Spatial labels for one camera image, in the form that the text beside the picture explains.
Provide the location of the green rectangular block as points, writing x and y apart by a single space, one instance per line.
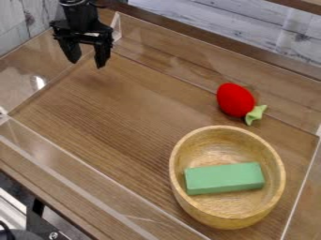
223 178

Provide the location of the black table leg bracket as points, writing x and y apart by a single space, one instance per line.
37 225

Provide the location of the clear acrylic tray wall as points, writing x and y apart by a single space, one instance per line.
103 208

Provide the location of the red plush strawberry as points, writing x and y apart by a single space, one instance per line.
237 103

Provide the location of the wooden oval bowl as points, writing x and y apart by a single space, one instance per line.
219 145

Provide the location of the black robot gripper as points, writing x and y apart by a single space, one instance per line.
80 27

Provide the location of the clear acrylic corner bracket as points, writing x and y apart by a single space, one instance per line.
116 26

